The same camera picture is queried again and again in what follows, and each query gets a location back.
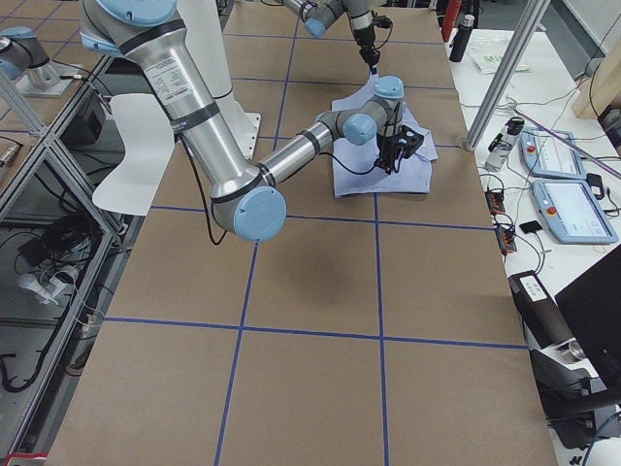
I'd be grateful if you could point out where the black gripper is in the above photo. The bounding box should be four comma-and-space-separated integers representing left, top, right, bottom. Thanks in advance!
376, 135, 402, 174
359, 46, 380, 73

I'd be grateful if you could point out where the white plastic chair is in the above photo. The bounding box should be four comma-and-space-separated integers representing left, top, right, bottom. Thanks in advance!
92, 93, 175, 216

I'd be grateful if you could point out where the lower teach pendant tablet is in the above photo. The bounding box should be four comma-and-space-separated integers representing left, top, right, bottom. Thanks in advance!
532, 180, 618, 245

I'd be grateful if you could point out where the black thermos bottle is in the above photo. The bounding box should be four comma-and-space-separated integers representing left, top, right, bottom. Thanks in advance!
449, 14, 475, 63

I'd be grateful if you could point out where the black monitor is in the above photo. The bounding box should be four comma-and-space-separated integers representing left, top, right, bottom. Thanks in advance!
555, 248, 620, 387

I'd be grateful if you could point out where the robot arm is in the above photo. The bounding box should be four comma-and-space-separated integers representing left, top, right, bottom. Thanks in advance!
80, 1, 404, 242
282, 0, 380, 75

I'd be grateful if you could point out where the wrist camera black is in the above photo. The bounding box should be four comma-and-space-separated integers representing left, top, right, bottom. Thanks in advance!
373, 16, 393, 29
393, 125, 424, 159

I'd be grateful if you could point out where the teach pendant tablet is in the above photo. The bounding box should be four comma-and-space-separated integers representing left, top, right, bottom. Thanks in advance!
519, 127, 586, 180
532, 180, 618, 245

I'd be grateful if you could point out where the light blue striped shirt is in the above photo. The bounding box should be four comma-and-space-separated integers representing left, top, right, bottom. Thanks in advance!
331, 72, 441, 199

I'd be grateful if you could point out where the clear water bottle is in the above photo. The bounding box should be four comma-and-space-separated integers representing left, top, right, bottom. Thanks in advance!
484, 116, 525, 172

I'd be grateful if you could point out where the upper teach pendant tablet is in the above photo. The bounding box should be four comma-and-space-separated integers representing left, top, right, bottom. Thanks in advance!
519, 127, 586, 180

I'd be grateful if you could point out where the aluminium frame post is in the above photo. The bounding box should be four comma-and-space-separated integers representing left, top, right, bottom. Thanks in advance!
465, 0, 550, 151

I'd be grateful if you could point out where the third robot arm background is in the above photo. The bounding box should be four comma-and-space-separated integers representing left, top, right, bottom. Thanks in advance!
1, 26, 72, 97

